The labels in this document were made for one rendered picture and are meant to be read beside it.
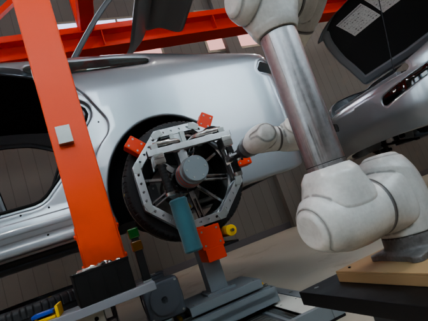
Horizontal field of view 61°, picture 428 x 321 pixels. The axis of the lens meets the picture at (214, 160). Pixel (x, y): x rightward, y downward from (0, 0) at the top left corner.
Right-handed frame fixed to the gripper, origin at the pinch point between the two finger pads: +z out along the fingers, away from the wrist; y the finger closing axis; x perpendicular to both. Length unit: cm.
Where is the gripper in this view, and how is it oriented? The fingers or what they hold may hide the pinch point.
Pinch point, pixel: (232, 159)
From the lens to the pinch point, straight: 174.3
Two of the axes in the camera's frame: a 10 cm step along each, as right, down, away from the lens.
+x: -3.2, -9.3, 1.6
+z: -2.7, 2.5, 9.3
